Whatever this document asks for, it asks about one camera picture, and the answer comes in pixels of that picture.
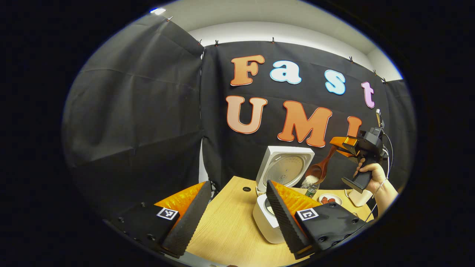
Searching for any white toaster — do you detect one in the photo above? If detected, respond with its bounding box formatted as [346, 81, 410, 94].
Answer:
[347, 187, 373, 207]

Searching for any white round plate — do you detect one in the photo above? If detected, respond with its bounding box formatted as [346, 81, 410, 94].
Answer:
[318, 193, 343, 207]

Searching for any brown wooden spoon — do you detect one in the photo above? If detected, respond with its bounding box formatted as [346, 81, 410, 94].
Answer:
[304, 144, 339, 186]

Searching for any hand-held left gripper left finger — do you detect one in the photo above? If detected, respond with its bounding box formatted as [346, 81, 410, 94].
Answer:
[104, 181, 212, 259]

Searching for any white rice cooker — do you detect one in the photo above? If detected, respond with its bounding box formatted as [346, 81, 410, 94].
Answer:
[252, 146, 315, 244]

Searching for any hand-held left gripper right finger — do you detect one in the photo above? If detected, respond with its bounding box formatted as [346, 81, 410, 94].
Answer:
[266, 180, 368, 260]

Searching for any white rice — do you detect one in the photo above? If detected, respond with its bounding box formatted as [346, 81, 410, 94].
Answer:
[301, 175, 320, 189]

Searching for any black backdrop cloth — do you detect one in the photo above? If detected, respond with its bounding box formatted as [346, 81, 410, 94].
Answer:
[62, 14, 416, 230]

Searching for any thin grey cable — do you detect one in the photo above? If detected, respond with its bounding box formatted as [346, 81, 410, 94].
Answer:
[366, 133, 394, 223]

